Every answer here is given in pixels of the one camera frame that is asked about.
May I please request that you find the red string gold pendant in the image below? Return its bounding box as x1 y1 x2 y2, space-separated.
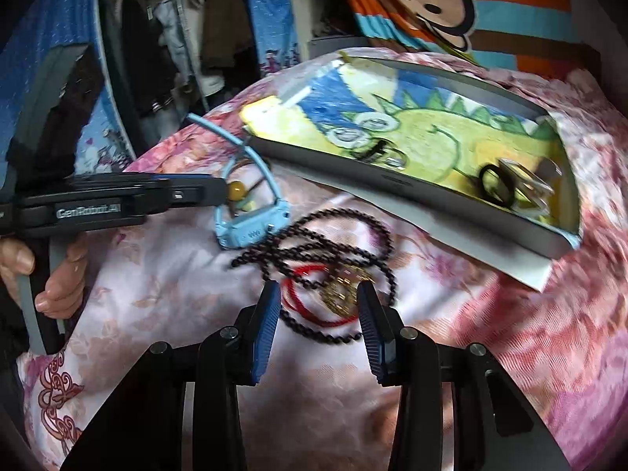
281 266 372 329

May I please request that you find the black bead necklace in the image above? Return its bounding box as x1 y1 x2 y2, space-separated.
230 208 399 346

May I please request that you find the brown hair tie yellow bead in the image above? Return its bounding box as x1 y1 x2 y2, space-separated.
228 173 266 218

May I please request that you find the person's left hand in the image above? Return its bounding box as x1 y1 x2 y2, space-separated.
1 234 87 319

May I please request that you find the small glasses charm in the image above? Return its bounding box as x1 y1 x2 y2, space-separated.
350 138 409 170

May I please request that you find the blue dotted wardrobe curtain left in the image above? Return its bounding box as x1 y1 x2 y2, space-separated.
1 0 135 181

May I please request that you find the blue dotted wardrobe curtain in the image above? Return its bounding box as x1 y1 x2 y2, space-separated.
247 0 300 77
1 0 135 181

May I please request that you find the clear hair clip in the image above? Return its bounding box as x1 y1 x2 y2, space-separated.
498 157 562 218

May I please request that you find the grey shallow box tray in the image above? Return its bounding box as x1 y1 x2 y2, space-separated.
239 51 584 260

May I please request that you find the grey bedside shelf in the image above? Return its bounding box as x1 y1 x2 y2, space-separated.
308 35 369 58

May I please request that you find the blue dotted wardrobe curtain right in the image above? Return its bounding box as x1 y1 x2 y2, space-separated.
247 0 300 77

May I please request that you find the striped monkey cartoon blanket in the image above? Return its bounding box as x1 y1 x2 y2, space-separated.
348 0 601 79

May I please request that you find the black hair ring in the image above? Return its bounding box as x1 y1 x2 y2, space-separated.
476 162 517 209

